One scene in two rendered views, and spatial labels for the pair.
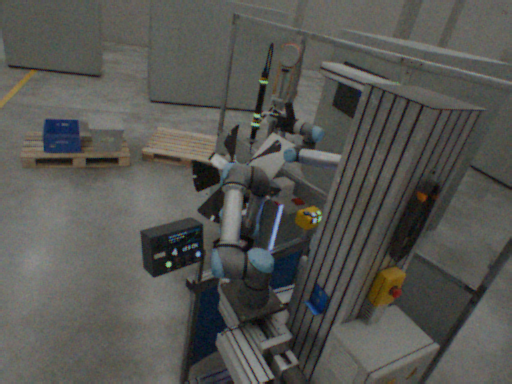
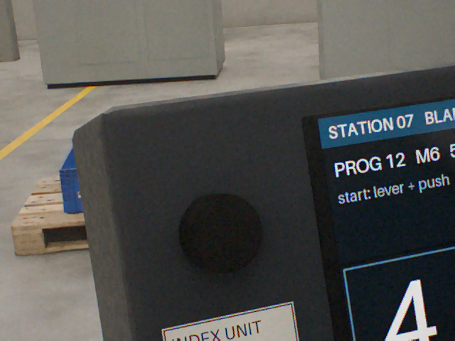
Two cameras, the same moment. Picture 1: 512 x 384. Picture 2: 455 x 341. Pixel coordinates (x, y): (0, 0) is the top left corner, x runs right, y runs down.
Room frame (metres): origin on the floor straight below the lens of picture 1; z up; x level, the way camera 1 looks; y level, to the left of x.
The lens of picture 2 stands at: (0.94, 0.21, 1.31)
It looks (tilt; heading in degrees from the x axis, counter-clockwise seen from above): 16 degrees down; 27
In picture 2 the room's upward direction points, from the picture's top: 4 degrees counter-clockwise
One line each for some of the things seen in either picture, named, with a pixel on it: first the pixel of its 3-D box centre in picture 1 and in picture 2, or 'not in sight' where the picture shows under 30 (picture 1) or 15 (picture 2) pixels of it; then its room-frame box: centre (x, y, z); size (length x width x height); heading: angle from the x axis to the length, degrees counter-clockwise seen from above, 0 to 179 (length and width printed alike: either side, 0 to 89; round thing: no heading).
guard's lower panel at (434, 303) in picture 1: (296, 235); not in sight; (2.52, -0.47, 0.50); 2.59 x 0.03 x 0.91; 44
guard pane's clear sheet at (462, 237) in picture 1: (330, 124); not in sight; (2.52, -0.47, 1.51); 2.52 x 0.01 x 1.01; 44
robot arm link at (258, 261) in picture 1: (257, 266); not in sight; (1.18, -0.10, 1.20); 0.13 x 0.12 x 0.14; 98
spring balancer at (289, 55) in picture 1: (289, 55); not in sight; (2.73, -0.08, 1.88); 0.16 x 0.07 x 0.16; 79
